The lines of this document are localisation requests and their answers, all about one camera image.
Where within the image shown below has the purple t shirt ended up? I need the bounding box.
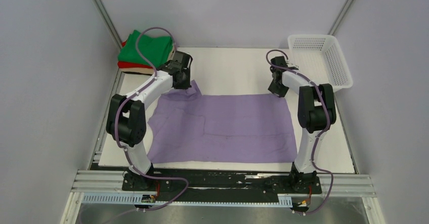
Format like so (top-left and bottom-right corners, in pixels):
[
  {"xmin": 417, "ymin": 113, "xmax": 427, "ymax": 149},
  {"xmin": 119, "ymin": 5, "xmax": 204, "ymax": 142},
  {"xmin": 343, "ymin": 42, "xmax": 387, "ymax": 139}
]
[{"xmin": 148, "ymin": 81, "xmax": 297, "ymax": 164}]

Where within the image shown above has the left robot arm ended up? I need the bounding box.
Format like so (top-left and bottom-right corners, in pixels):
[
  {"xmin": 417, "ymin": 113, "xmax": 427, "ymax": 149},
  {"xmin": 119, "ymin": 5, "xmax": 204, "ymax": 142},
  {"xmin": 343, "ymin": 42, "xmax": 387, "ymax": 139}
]
[{"xmin": 106, "ymin": 51, "xmax": 193, "ymax": 190}]

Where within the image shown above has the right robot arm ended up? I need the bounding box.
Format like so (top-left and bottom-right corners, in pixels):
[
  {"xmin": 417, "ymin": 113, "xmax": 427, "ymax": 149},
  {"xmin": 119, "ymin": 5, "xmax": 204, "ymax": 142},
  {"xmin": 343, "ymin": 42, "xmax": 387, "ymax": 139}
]
[{"xmin": 268, "ymin": 56, "xmax": 336, "ymax": 193}]

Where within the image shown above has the green folded t shirt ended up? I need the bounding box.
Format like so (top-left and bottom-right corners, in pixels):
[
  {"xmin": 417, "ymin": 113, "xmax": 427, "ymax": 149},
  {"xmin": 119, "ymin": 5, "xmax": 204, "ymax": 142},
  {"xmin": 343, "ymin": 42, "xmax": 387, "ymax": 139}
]
[{"xmin": 117, "ymin": 30, "xmax": 174, "ymax": 67}]

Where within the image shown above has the white plastic basket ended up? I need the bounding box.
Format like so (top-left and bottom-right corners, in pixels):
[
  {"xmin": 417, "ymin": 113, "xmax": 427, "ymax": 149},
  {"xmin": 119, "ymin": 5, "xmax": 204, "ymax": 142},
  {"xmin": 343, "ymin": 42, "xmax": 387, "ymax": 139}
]
[{"xmin": 287, "ymin": 34, "xmax": 353, "ymax": 92}]

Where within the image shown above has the right corner metal post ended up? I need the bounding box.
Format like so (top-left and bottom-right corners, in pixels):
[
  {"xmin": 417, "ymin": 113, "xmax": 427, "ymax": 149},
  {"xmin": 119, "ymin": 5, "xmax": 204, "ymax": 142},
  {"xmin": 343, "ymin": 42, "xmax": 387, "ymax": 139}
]
[{"xmin": 328, "ymin": 0, "xmax": 355, "ymax": 36}]

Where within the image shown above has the corner metal post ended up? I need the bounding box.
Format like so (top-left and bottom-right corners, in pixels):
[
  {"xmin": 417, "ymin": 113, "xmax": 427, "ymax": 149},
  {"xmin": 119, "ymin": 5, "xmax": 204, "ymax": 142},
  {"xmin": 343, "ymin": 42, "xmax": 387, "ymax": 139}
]
[
  {"xmin": 93, "ymin": 0, "xmax": 122, "ymax": 49},
  {"xmin": 328, "ymin": 0, "xmax": 355, "ymax": 36}
]

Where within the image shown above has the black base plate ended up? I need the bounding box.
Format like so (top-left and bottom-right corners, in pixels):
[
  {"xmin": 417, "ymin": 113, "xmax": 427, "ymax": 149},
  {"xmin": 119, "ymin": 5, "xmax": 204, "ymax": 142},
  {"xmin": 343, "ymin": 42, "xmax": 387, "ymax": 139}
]
[{"xmin": 122, "ymin": 168, "xmax": 322, "ymax": 202}]

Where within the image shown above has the left corner metal post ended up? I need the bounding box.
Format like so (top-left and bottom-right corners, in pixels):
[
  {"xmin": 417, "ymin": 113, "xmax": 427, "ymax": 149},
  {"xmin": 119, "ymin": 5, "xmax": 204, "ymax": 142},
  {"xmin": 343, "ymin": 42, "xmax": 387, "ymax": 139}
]
[{"xmin": 93, "ymin": 0, "xmax": 122, "ymax": 49}]

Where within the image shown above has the white cable duct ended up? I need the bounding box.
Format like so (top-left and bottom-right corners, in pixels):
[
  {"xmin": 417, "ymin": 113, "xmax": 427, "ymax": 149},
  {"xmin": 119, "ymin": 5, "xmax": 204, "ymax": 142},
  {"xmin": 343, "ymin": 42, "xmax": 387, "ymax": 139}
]
[{"xmin": 81, "ymin": 193, "xmax": 292, "ymax": 208}]

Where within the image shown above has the aluminium frame rail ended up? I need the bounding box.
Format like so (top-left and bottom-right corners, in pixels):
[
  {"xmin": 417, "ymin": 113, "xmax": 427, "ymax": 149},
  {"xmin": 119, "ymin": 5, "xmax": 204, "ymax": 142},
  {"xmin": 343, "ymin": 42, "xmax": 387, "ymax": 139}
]
[{"xmin": 60, "ymin": 170, "xmax": 384, "ymax": 223}]

